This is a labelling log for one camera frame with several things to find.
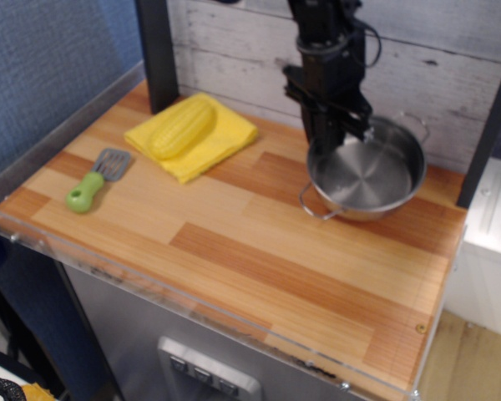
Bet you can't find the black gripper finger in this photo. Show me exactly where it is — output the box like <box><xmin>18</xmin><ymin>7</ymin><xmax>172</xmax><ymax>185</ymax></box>
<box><xmin>301</xmin><ymin>100</ymin><xmax>328</xmax><ymax>144</ymax></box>
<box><xmin>323</xmin><ymin>114</ymin><xmax>346</xmax><ymax>153</ymax></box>

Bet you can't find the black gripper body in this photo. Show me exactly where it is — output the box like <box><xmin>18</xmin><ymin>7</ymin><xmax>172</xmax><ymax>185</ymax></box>
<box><xmin>282</xmin><ymin>35</ymin><xmax>372</xmax><ymax>140</ymax></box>

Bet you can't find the stainless steel pot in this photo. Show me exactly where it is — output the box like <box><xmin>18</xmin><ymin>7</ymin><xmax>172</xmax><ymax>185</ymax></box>
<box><xmin>298</xmin><ymin>112</ymin><xmax>431</xmax><ymax>221</ymax></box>

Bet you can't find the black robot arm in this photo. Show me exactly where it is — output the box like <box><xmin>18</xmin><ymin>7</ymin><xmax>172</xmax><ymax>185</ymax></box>
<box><xmin>283</xmin><ymin>1</ymin><xmax>382</xmax><ymax>151</ymax></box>

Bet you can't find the yellow folded cloth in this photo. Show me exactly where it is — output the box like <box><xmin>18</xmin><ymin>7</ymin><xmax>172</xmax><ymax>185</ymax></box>
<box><xmin>124</xmin><ymin>93</ymin><xmax>258</xmax><ymax>184</ymax></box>

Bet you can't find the yellow toy corn cob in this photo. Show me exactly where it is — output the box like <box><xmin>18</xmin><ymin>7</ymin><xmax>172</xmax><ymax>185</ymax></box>
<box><xmin>147</xmin><ymin>99</ymin><xmax>215</xmax><ymax>160</ymax></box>

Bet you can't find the clear acrylic table guard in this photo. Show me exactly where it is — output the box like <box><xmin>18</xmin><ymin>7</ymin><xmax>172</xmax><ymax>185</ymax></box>
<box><xmin>0</xmin><ymin>66</ymin><xmax>465</xmax><ymax>400</ymax></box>

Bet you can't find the white side cabinet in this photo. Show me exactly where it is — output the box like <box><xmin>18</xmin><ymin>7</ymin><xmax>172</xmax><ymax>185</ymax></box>
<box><xmin>444</xmin><ymin>158</ymin><xmax>501</xmax><ymax>335</ymax></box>

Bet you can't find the stainless steel cabinet front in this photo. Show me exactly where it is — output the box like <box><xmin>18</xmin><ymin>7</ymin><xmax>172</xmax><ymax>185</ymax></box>
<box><xmin>64</xmin><ymin>266</ymin><xmax>357</xmax><ymax>400</ymax></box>

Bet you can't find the silver dispenser button panel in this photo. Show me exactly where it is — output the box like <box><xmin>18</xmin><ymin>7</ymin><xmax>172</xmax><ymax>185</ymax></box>
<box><xmin>157</xmin><ymin>336</ymin><xmax>262</xmax><ymax>400</ymax></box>

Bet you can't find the yellow object bottom left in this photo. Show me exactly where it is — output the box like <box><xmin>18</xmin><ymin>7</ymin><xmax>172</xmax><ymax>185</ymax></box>
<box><xmin>21</xmin><ymin>383</ymin><xmax>55</xmax><ymax>401</ymax></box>

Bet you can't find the black right frame post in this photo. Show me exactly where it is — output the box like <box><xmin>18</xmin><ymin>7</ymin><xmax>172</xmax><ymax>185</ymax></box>
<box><xmin>454</xmin><ymin>0</ymin><xmax>501</xmax><ymax>210</ymax></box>

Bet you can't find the black frame post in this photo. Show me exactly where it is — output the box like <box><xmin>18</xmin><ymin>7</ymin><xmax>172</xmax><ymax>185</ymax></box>
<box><xmin>454</xmin><ymin>0</ymin><xmax>501</xmax><ymax>210</ymax></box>
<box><xmin>135</xmin><ymin>0</ymin><xmax>180</xmax><ymax>114</ymax></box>

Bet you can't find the black left frame post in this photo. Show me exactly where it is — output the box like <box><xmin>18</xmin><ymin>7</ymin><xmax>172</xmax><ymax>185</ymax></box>
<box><xmin>135</xmin><ymin>0</ymin><xmax>180</xmax><ymax>114</ymax></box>

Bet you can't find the green handled grey spatula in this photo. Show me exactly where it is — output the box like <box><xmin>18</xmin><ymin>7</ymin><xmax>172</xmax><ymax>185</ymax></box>
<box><xmin>65</xmin><ymin>148</ymin><xmax>131</xmax><ymax>214</ymax></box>

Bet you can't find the black braided cable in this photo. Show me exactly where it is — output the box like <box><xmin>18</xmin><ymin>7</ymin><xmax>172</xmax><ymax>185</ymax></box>
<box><xmin>0</xmin><ymin>373</ymin><xmax>24</xmax><ymax>401</ymax></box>

